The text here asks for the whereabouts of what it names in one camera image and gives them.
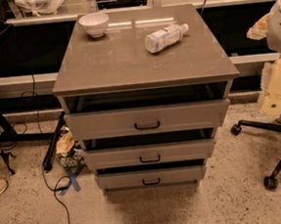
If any snack bags pile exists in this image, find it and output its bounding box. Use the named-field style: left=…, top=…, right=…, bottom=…
left=56, top=126, right=85, bottom=167

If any grey drawer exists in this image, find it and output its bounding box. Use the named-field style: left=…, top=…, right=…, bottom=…
left=95, top=165, right=207, bottom=190
left=83, top=138, right=215, bottom=170
left=65, top=99, right=229, bottom=141

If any blue tape cross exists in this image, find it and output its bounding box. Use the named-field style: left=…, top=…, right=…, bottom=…
left=59, top=166, right=83, bottom=196

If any grey drawer cabinet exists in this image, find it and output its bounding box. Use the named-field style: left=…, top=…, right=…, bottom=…
left=45, top=0, right=250, bottom=201

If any white ceramic bowl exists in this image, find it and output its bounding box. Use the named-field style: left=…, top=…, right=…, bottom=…
left=78, top=12, right=109, bottom=37

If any white plastic bag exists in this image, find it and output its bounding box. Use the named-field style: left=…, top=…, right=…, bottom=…
left=14, top=0, right=64, bottom=16

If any black power strip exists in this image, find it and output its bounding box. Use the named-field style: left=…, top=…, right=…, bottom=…
left=42, top=112, right=65, bottom=171

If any black floor cable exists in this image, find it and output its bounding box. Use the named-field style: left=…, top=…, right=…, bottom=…
left=19, top=70, right=77, bottom=224

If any black office chair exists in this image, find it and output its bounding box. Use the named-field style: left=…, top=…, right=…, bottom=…
left=230, top=119, right=281, bottom=190

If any white plastic bottle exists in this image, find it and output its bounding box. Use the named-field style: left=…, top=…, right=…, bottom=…
left=144, top=23, right=189, bottom=54

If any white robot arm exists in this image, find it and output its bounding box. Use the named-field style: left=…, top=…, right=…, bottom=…
left=247, top=0, right=281, bottom=123

